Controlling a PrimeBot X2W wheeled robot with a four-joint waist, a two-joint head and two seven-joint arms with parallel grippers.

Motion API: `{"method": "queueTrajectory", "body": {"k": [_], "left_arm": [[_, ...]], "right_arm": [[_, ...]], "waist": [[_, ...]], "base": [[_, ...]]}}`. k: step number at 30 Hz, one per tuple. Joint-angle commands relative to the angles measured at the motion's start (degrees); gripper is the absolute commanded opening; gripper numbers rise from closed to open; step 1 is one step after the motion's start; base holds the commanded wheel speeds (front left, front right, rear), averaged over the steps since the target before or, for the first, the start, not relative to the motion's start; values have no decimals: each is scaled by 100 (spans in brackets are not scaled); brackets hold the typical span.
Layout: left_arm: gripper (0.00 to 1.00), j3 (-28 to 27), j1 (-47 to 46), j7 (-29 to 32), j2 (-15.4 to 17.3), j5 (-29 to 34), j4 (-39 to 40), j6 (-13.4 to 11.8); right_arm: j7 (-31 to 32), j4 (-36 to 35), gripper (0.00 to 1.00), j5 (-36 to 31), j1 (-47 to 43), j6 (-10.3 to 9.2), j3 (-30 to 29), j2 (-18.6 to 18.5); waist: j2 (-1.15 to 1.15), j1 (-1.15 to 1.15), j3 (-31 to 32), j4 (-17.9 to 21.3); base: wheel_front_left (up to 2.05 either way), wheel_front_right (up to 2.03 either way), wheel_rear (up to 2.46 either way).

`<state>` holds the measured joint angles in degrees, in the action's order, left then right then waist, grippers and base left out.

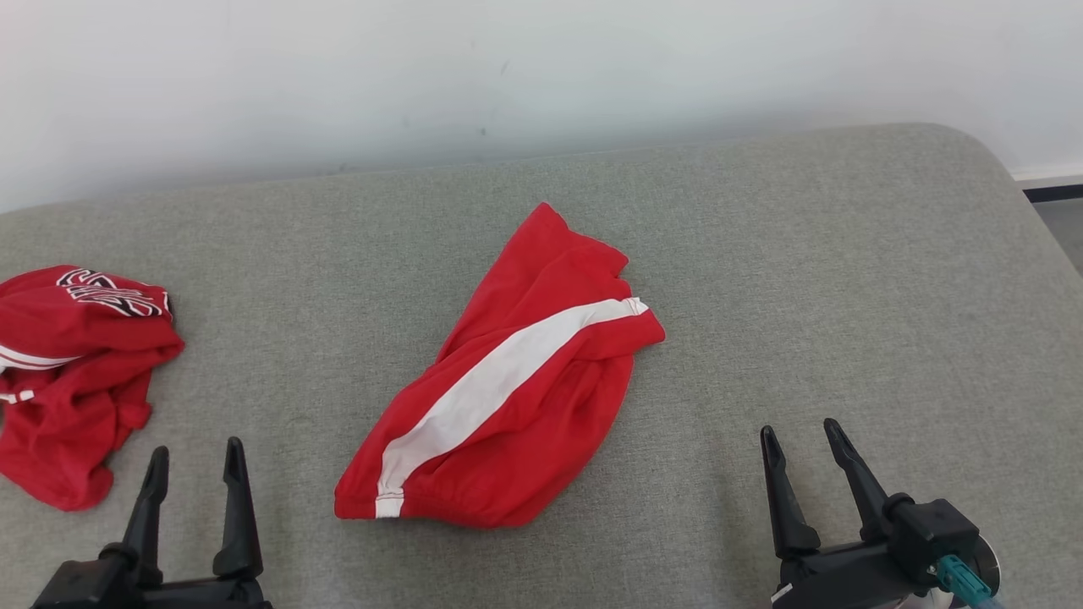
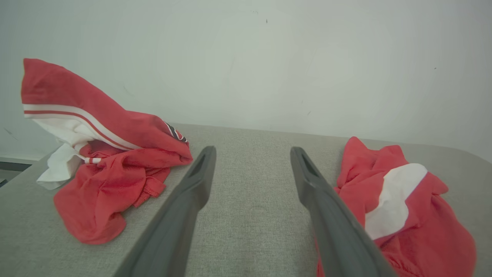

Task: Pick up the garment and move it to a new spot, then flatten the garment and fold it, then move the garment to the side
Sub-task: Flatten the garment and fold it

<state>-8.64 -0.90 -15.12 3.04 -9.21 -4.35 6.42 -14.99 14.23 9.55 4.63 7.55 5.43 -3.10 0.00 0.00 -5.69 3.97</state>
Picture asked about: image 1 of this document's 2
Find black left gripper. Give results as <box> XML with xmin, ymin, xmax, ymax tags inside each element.
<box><xmin>30</xmin><ymin>436</ymin><xmax>273</xmax><ymax>609</ymax></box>

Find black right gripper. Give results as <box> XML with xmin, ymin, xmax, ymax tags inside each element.
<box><xmin>761</xmin><ymin>419</ymin><xmax>948</xmax><ymax>609</ymax></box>

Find red jersey with white sleeves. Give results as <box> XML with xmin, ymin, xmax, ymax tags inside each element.
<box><xmin>0</xmin><ymin>266</ymin><xmax>186</xmax><ymax>513</ymax></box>

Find red shorts with white stripe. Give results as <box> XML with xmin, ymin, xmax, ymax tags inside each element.
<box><xmin>334</xmin><ymin>201</ymin><xmax>667</xmax><ymax>530</ymax></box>

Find teal right camera cable connector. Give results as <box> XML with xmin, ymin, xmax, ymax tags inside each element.
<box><xmin>935</xmin><ymin>554</ymin><xmax>1008</xmax><ymax>609</ymax></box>

